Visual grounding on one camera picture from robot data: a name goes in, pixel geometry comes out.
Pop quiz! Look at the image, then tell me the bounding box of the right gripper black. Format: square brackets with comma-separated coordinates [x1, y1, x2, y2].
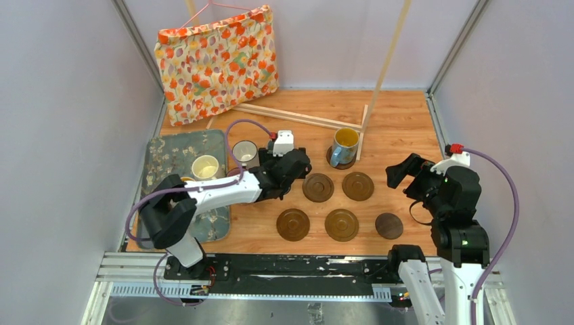
[384, 152, 447, 216]

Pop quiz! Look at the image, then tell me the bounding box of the white grey mug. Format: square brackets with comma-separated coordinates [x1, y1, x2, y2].
[232, 140, 260, 169]

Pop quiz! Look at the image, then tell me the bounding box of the small dark brown coaster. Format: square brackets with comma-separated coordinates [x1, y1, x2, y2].
[375, 213, 403, 240]

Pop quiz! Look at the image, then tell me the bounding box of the blue mug yellow inside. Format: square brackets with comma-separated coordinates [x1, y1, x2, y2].
[330, 128, 359, 167]

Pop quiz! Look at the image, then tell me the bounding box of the pink mug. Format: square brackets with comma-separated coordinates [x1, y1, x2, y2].
[226, 167, 240, 177]

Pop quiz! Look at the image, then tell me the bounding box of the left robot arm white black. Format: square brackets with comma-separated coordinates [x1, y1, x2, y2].
[134, 149, 312, 280]

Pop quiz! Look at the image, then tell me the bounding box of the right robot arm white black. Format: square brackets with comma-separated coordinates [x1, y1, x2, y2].
[385, 152, 490, 324]

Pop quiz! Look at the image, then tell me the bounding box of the cream mug on tray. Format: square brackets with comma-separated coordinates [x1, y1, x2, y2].
[192, 155, 222, 181]

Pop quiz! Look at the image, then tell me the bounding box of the floral grey tray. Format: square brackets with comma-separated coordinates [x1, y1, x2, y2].
[140, 130, 231, 242]

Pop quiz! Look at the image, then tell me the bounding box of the floral orange fabric bag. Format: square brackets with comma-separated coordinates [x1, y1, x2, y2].
[154, 5, 279, 126]

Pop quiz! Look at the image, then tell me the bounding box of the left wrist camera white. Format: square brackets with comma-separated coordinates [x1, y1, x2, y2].
[272, 130, 294, 156]

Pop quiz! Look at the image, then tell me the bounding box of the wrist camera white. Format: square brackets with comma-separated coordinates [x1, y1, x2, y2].
[272, 130, 294, 156]
[430, 151, 470, 175]

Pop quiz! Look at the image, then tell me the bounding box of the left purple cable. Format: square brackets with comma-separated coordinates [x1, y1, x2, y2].
[124, 118, 278, 308]

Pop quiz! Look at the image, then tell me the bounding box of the purple cable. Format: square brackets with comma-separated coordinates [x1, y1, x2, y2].
[445, 143, 520, 325]
[124, 118, 278, 308]

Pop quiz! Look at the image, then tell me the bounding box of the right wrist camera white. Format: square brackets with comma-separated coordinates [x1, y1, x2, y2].
[430, 151, 470, 175]

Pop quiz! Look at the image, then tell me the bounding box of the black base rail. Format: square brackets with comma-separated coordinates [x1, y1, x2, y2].
[161, 252, 433, 299]

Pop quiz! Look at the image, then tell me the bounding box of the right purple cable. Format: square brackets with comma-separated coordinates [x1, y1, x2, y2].
[445, 143, 520, 325]

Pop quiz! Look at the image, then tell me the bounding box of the pink wire hanger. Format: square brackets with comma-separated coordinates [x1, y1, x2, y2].
[178, 0, 252, 29]

